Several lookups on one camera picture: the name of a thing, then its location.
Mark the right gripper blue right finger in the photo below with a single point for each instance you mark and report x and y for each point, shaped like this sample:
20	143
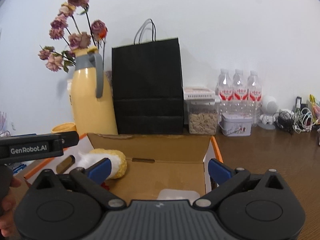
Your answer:
222	174

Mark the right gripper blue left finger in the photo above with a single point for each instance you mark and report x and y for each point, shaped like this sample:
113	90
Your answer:
97	172

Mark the white yellow plush toy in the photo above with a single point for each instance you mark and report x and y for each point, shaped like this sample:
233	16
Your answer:
118	160

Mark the person's left hand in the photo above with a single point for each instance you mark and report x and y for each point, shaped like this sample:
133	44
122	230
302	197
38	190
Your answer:
8	203

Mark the small decorated tin box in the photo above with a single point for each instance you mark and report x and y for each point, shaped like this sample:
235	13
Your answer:
236	125

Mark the yellow ceramic mug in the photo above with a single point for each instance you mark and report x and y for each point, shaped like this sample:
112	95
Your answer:
65	127

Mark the clear plastic lid in box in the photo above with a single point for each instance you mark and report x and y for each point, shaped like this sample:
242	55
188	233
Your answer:
172	194

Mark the orange cardboard box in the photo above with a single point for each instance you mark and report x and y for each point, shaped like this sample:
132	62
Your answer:
154	163

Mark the clear jar with nuts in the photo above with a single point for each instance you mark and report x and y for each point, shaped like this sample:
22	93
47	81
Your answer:
202	117

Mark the yellow thermos jug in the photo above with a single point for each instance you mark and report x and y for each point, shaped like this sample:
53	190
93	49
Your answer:
91	95

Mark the milk carton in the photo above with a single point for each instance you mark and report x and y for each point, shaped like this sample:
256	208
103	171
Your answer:
69	88

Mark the left water bottle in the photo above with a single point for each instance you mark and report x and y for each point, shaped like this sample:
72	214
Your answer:
224	90

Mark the water bottle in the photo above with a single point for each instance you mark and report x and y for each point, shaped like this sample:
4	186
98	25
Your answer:
254	96
240	93
224	90

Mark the white robot figurine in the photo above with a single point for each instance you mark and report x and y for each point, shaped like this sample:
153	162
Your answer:
269	108

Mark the white flat box on jar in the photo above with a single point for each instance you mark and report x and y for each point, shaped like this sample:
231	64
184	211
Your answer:
198	93

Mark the right water bottle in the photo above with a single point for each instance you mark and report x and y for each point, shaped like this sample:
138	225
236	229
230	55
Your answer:
254	96

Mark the middle water bottle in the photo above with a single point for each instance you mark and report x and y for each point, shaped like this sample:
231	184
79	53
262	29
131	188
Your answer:
240	93

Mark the black paper shopping bag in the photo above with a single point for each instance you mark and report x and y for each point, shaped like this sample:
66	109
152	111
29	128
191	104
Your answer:
148	86

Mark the colourful snack packet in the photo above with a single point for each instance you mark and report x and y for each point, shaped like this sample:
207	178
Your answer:
315	108

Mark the dried pink rose bouquet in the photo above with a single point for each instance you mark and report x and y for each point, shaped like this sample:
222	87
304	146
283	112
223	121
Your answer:
73	26

